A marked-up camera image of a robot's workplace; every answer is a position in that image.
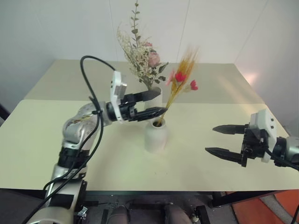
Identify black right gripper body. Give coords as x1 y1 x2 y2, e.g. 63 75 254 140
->
240 124 269 168

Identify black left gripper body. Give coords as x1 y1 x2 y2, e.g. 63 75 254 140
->
118 93 141 123

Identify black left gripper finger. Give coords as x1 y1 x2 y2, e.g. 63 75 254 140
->
134 90 163 103
137 106 169 121

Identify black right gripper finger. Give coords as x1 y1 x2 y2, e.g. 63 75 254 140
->
212 124 249 136
205 147 243 165

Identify orange wheat red flower bouquet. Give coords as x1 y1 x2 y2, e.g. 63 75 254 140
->
156 45 200 127

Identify white wide-mouth vase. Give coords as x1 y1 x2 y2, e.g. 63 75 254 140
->
144 86 163 112

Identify white narrow-neck vase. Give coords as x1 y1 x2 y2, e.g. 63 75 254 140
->
144 119 169 154

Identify pink rose dried bouquet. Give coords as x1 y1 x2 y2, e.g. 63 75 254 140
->
116 0 169 91

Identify orange floor mat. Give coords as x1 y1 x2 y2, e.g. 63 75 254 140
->
231 190 299 224

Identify dark rounded shape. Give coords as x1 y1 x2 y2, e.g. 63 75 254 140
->
111 206 128 224

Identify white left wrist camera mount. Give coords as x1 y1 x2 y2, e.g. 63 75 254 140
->
109 70 128 123

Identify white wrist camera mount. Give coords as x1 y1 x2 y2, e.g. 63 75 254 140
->
249 109 278 163
109 70 128 123

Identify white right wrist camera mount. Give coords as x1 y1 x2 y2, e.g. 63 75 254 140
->
249 109 278 163

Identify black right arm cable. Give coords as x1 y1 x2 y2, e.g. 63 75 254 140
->
265 148 299 171

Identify black table frame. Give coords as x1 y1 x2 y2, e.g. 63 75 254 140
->
83 190 282 209

